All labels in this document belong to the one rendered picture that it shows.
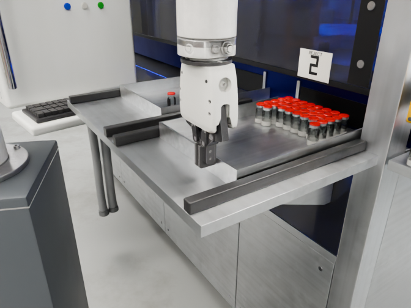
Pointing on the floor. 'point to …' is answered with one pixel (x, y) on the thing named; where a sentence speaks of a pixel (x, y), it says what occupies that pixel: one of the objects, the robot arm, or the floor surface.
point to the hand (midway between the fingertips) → (205, 154)
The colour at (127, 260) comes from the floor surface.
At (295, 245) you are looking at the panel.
